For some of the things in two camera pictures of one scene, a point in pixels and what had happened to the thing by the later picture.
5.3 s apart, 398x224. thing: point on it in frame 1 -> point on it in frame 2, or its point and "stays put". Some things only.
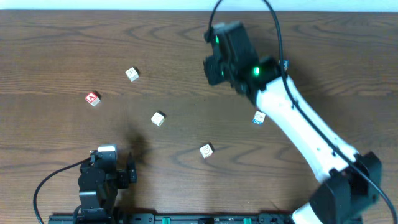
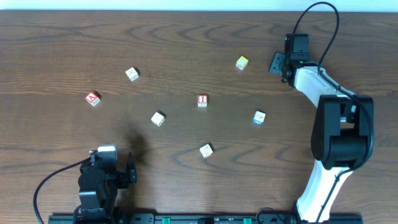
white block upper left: [132, 73] stays put
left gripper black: [130, 173] stays put
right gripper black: [212, 72] -> [278, 64]
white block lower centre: [206, 150] stays put
